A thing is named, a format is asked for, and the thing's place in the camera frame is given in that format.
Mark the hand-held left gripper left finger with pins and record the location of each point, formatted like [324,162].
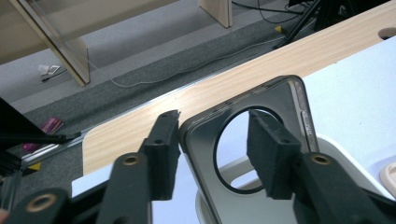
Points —
[163,155]

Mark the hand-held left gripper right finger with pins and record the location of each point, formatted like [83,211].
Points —
[271,155]

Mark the white table mat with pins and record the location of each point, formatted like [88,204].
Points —
[342,93]

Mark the pink packet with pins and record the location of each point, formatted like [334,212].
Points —
[53,125]

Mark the yellow floor marker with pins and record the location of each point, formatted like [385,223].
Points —
[278,29]
[35,167]

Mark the black stand leg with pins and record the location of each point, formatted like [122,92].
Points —
[299,25]

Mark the crumpled white paper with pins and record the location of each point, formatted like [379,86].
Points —
[48,70]

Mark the black metal stand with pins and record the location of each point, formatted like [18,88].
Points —
[15,130]

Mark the aluminium floor rail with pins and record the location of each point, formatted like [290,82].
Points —
[40,153]

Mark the wooden shelf frame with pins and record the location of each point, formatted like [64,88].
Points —
[71,56]

